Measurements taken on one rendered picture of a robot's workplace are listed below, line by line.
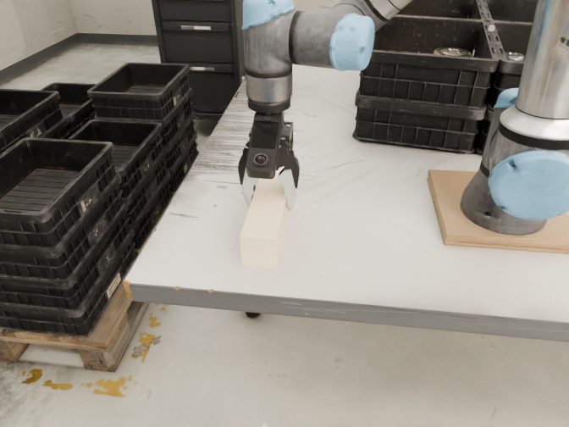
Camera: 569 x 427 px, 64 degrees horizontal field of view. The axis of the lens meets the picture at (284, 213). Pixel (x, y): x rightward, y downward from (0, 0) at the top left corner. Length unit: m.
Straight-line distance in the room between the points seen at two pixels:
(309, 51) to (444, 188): 0.44
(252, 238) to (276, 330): 0.89
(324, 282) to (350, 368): 0.80
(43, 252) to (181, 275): 0.59
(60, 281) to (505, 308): 1.06
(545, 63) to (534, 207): 0.19
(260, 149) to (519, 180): 0.37
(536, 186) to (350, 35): 0.32
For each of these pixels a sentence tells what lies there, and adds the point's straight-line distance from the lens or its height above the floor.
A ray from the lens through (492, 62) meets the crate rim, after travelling 1.10.
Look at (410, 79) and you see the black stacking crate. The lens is 1.12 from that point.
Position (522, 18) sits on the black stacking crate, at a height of 0.87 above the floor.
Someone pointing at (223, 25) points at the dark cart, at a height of 0.66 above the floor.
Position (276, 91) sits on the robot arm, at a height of 0.97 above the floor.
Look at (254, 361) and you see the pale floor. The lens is 1.52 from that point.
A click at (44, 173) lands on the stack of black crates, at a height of 0.49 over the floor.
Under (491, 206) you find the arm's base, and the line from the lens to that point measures 0.88.
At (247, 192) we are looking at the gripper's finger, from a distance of 0.83.
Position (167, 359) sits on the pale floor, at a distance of 1.57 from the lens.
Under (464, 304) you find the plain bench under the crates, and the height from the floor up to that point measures 0.70.
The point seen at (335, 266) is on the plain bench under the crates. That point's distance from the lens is 0.77.
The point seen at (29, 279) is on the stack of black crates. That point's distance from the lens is 1.40.
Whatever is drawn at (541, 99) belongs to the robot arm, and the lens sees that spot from 0.67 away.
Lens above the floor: 1.21
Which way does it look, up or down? 35 degrees down
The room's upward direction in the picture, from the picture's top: straight up
